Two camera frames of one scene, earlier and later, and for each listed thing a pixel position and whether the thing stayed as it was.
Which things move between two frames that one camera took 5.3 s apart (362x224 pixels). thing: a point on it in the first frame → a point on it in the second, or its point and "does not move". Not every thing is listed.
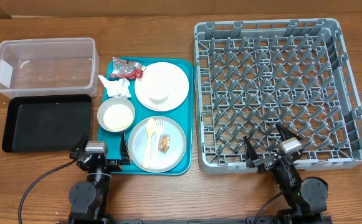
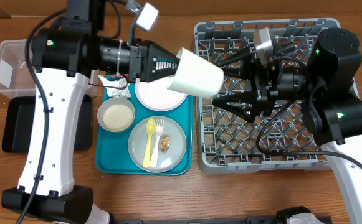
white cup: [158, 97] → [196, 74]
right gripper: [252, 159] → [261, 83]
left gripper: [116, 165] → [144, 70]
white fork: [159, 130] does not move
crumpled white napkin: [119, 88] does not move
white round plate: [165, 77] does not move
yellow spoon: [151, 127] does not move
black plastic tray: [47, 124] does not move
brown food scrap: [164, 143] does not move
